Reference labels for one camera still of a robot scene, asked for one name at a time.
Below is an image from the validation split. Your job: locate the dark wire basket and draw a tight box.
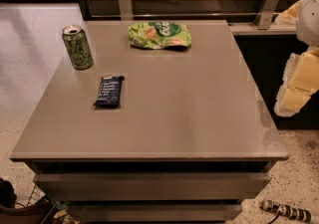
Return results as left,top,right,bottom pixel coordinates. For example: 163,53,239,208
0,178,57,224

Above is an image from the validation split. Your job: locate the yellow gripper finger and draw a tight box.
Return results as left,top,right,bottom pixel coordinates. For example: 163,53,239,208
274,47,319,117
275,0,301,25

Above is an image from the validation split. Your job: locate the black white striped power strip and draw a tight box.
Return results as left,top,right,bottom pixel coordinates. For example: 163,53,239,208
259,199,319,224

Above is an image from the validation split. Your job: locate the green rice chip bag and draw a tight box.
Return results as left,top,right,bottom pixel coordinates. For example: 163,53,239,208
128,21,191,50

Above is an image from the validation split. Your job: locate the metal bracket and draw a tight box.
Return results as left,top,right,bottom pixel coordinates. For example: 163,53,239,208
118,0,134,21
255,0,279,30

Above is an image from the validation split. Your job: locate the grey drawer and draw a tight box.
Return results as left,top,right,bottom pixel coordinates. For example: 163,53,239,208
34,173,270,201
68,204,242,223

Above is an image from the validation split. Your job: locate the right metal bracket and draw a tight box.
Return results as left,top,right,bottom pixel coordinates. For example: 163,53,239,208
255,0,279,30

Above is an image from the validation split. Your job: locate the green soda can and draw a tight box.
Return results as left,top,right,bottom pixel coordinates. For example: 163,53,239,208
62,25,94,70

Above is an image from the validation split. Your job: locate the grey upper drawer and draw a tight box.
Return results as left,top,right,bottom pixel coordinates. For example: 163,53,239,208
34,173,270,201

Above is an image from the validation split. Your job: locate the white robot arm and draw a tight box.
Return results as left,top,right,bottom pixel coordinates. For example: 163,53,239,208
274,0,319,117

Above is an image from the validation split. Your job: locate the left metal bracket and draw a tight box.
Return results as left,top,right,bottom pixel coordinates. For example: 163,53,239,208
118,0,134,21

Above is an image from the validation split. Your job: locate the grey lower drawer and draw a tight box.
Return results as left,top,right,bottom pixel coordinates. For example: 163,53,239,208
68,204,242,223

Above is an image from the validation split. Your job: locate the dark blue snack bar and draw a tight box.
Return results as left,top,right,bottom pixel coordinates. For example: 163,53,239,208
94,76,125,109

